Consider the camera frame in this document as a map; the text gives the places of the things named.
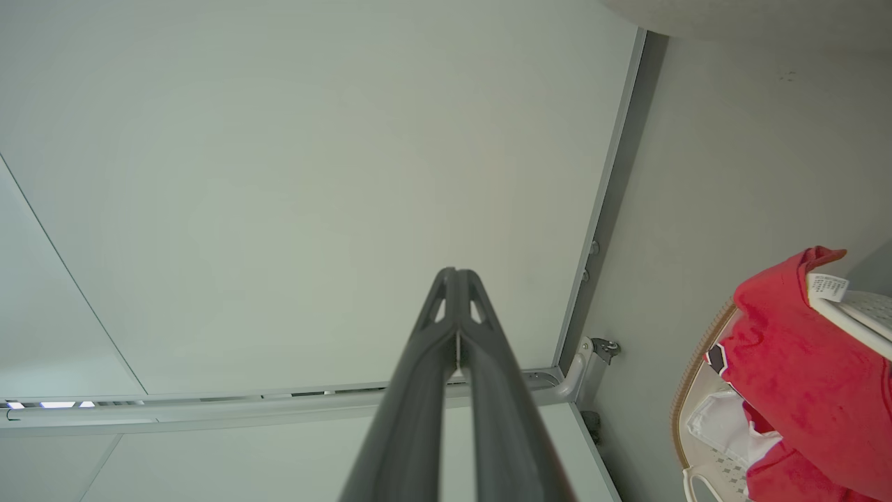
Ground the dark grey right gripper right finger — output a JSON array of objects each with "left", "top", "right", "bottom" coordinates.
[{"left": 456, "top": 268, "right": 576, "bottom": 502}]

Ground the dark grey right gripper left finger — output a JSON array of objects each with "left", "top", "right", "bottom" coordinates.
[{"left": 339, "top": 267, "right": 461, "bottom": 502}]

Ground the red white cloth item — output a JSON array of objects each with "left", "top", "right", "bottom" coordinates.
[{"left": 705, "top": 245, "right": 892, "bottom": 502}]

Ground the white laundry basket brown rim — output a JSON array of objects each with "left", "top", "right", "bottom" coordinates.
[{"left": 670, "top": 273, "right": 892, "bottom": 502}]

